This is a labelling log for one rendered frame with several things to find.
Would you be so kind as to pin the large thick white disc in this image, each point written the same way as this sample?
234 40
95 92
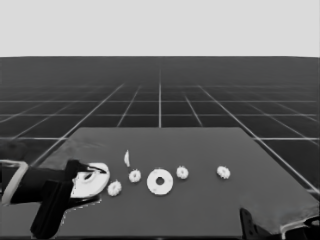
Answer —
100 182

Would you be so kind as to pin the small white toothed gear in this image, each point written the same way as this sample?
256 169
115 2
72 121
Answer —
185 173
137 176
226 173
117 189

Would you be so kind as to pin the small thin white T-shaped piece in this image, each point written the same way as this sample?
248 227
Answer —
126 159

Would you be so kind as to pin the white round carrier with pins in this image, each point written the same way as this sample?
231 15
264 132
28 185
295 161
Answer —
152 182

